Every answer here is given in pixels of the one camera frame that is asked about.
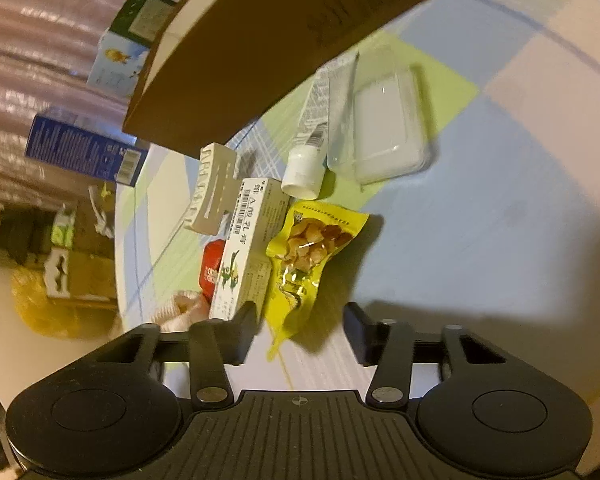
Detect white sock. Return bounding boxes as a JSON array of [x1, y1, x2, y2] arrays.
[[154, 290, 210, 333]]

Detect white ointment box green bird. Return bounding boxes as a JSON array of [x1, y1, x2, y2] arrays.
[[210, 178, 289, 321]]

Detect red candy packet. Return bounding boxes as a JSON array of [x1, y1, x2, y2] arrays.
[[198, 240, 225, 302]]

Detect yellow snack packet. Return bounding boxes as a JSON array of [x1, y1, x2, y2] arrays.
[[263, 200, 370, 361]]

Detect white hair claw clip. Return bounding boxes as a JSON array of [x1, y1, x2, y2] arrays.
[[183, 143, 240, 235]]

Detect white cream tube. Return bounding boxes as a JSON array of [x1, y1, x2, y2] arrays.
[[282, 52, 358, 200]]

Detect clear plastic case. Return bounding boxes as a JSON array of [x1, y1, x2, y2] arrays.
[[326, 46, 430, 185]]

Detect cardboard boxes on floor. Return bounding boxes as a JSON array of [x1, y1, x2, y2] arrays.
[[0, 184, 119, 340]]

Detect blue milk carton box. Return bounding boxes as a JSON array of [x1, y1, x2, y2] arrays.
[[24, 106, 150, 186]]

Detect cow milk carton box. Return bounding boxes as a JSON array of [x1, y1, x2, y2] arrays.
[[87, 0, 176, 99]]

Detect brown cardboard storage box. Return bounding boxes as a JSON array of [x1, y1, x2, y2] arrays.
[[122, 0, 425, 156]]

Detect pink curtain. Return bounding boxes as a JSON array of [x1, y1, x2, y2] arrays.
[[0, 0, 192, 201]]

